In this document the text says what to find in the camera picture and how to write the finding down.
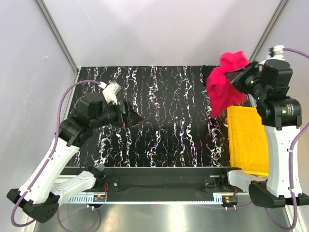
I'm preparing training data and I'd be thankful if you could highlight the pink t shirt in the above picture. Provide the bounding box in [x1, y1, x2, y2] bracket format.
[206, 51, 249, 118]

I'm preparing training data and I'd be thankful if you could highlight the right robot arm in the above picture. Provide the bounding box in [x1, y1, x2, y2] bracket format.
[225, 58, 309, 208]

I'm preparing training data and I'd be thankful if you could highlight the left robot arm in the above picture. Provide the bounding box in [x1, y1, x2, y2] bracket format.
[7, 93, 143, 223]

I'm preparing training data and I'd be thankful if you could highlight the folded black t shirt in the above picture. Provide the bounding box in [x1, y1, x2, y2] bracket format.
[201, 65, 214, 86]

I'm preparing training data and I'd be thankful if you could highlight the yellow plastic bin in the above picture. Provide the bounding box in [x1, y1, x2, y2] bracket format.
[227, 106, 269, 176]

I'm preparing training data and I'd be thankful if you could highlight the left connector block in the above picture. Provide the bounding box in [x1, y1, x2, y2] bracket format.
[93, 193, 106, 202]

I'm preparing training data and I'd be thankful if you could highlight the connector block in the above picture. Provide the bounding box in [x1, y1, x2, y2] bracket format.
[224, 195, 238, 205]
[93, 193, 106, 202]

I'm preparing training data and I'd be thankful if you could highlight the right connector block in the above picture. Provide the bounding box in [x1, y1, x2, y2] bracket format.
[224, 195, 238, 205]

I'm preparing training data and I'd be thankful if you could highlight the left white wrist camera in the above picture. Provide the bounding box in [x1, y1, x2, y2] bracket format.
[99, 82, 121, 105]

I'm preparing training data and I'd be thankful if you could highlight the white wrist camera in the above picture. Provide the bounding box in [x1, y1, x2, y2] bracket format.
[99, 82, 121, 105]
[267, 45, 285, 60]

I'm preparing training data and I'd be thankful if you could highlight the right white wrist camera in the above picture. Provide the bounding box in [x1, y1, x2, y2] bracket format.
[267, 45, 285, 60]

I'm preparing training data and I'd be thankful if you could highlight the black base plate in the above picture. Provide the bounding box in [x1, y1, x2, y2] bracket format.
[71, 167, 242, 197]

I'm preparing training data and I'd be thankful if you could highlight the right aluminium frame post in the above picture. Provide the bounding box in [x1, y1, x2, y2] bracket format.
[250, 0, 290, 61]

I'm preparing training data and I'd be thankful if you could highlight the aluminium frame post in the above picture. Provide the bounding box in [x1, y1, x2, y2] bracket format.
[34, 0, 79, 74]
[250, 0, 290, 61]

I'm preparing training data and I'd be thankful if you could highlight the slotted cable duct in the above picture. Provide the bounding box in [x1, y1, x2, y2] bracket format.
[65, 192, 223, 205]

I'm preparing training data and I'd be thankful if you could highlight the left aluminium frame post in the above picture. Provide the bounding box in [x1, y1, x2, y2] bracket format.
[34, 0, 79, 74]

